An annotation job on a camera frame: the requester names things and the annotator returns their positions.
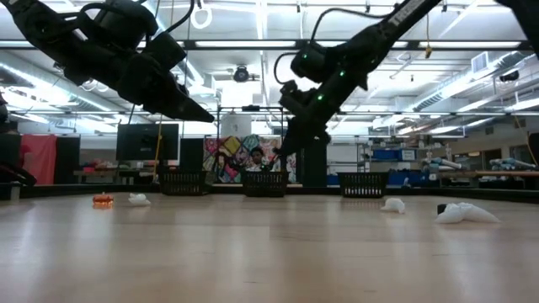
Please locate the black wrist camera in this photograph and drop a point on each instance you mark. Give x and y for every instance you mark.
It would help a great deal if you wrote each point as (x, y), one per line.
(164, 50)
(292, 97)

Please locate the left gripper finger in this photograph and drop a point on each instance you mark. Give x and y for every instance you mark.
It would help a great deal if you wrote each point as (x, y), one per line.
(177, 105)

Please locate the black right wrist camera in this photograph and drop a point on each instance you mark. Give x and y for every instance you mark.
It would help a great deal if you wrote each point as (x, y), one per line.
(292, 97)

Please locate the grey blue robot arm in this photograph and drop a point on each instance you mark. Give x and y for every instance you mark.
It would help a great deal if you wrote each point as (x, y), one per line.
(511, 163)
(442, 163)

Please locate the small orange translucent pumpkin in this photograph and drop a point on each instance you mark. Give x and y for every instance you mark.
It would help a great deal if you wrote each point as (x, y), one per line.
(103, 200)

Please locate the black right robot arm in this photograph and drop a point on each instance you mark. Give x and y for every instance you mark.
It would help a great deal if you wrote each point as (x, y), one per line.
(379, 33)

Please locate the colourful patchwork quilt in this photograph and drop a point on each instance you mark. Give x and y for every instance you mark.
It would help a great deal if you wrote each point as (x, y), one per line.
(223, 151)

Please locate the black plastic mesh basket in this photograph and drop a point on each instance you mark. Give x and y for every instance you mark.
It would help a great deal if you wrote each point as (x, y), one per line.
(183, 183)
(265, 184)
(362, 185)

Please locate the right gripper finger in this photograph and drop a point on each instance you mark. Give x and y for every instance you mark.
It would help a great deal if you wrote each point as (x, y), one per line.
(303, 141)

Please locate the red cloth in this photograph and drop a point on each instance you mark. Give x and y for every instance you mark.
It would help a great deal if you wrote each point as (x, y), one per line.
(38, 160)

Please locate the small black Halloween figure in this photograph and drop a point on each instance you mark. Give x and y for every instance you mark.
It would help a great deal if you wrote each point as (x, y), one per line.
(441, 208)

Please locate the black ceiling projector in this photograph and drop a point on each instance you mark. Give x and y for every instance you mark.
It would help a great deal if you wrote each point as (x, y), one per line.
(509, 76)

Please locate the white ceiling vent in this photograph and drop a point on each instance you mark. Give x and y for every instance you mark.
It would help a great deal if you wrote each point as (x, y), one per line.
(480, 62)

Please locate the blue storage bin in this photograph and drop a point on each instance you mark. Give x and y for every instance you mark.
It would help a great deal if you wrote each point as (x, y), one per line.
(387, 155)
(410, 179)

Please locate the wooden workbench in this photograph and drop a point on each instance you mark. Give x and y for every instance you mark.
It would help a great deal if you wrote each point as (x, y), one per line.
(484, 173)

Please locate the black overhead frame beam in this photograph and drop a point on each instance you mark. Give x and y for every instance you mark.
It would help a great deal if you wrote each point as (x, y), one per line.
(413, 44)

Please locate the person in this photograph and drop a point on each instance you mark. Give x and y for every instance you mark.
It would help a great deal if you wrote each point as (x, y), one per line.
(257, 157)

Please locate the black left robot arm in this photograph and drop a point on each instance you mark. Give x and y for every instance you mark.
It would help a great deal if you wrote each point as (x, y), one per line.
(42, 25)

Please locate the black aluminium table frame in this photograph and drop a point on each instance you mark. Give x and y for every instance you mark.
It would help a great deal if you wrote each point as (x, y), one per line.
(463, 192)

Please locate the black metal gantry frame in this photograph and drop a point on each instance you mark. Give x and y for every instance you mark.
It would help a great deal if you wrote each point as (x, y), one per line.
(250, 108)

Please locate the black overhead camera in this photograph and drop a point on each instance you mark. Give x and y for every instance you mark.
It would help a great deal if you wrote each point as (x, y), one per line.
(241, 74)

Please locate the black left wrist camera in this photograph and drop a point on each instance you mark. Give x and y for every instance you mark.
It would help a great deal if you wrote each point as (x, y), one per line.
(164, 50)

